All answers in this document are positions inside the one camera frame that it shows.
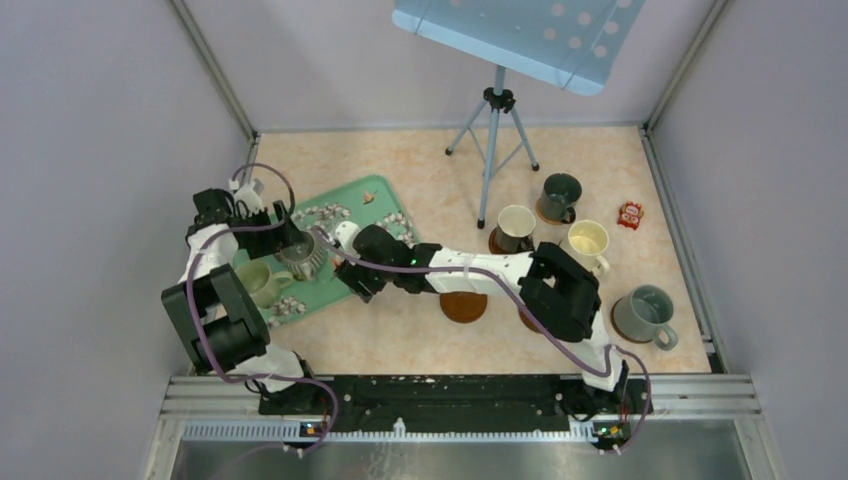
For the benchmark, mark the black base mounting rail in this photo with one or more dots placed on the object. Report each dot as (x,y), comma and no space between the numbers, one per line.
(451,403)

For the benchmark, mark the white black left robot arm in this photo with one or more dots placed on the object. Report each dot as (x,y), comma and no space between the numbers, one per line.
(217,315)

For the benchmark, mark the metallic grey cup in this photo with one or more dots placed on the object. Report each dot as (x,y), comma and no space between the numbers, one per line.
(303,260)

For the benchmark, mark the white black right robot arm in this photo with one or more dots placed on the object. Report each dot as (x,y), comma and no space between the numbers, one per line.
(551,288)

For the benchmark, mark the dark grey cup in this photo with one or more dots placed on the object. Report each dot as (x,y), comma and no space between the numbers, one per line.
(560,190)

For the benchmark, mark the light tan wooden coaster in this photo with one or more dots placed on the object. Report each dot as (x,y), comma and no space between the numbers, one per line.
(569,216)

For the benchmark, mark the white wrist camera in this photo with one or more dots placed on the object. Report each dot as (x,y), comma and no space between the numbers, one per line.
(343,236)
(247,197)

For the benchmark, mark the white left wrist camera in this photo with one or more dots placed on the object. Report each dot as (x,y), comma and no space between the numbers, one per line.
(247,197)

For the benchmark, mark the cream cup with yellow inside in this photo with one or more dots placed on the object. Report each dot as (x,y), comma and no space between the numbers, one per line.
(586,242)

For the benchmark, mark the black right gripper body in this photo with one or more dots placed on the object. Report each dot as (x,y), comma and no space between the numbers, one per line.
(366,279)

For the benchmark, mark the green floral serving tray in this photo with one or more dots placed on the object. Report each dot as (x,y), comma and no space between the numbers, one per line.
(368,200)

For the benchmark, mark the white and black cup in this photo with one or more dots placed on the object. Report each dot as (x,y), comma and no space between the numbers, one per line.
(514,230)

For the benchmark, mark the blue music stand with tripod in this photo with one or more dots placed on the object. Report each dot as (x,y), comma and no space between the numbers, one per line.
(571,45)

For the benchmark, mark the dark brown wooden coaster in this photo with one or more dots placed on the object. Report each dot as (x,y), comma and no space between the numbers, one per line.
(463,307)

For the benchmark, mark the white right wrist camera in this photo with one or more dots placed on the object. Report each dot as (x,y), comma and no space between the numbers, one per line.
(343,236)

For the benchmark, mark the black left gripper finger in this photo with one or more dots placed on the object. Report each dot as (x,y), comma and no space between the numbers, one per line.
(291,241)
(283,214)

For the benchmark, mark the pale green cup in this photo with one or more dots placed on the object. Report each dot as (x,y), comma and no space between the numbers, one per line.
(264,286)

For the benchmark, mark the small red toy packet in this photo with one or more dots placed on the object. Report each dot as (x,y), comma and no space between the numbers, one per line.
(630,215)

